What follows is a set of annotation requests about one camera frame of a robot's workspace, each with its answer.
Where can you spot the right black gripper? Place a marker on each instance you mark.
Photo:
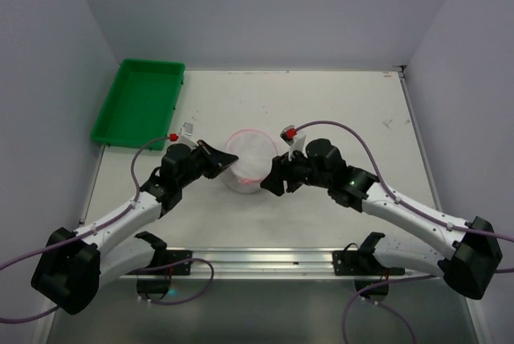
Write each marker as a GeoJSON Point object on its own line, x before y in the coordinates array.
{"type": "Point", "coordinates": [287, 173]}

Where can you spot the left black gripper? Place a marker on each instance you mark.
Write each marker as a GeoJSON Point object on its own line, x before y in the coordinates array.
{"type": "Point", "coordinates": [206, 161]}

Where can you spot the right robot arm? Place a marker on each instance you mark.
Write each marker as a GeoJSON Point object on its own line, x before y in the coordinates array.
{"type": "Point", "coordinates": [464, 254]}

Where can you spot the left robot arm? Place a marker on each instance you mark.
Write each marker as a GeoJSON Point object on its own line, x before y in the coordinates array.
{"type": "Point", "coordinates": [76, 264]}

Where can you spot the green plastic tray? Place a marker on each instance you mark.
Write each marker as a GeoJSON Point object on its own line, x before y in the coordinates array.
{"type": "Point", "coordinates": [140, 103]}

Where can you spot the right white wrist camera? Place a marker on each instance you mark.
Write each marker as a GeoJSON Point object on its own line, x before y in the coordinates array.
{"type": "Point", "coordinates": [295, 139]}

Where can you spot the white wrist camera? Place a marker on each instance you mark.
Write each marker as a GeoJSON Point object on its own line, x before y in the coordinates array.
{"type": "Point", "coordinates": [184, 136]}
{"type": "Point", "coordinates": [295, 139]}

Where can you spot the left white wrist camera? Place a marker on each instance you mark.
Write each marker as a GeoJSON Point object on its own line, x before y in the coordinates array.
{"type": "Point", "coordinates": [184, 136]}

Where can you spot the aluminium front rail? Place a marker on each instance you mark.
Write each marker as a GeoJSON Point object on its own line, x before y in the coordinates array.
{"type": "Point", "coordinates": [302, 263]}

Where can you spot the aluminium rail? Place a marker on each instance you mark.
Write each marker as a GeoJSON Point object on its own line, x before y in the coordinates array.
{"type": "Point", "coordinates": [401, 71]}
{"type": "Point", "coordinates": [302, 263]}

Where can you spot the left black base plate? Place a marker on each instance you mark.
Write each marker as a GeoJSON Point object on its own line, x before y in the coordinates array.
{"type": "Point", "coordinates": [176, 265]}

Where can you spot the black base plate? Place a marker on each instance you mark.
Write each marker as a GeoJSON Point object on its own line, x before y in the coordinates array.
{"type": "Point", "coordinates": [176, 265]}
{"type": "Point", "coordinates": [358, 260]}

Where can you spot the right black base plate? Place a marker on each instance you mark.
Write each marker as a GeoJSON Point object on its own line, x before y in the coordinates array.
{"type": "Point", "coordinates": [358, 260]}

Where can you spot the aluminium right side rail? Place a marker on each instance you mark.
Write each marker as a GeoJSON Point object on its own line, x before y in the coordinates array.
{"type": "Point", "coordinates": [401, 71]}

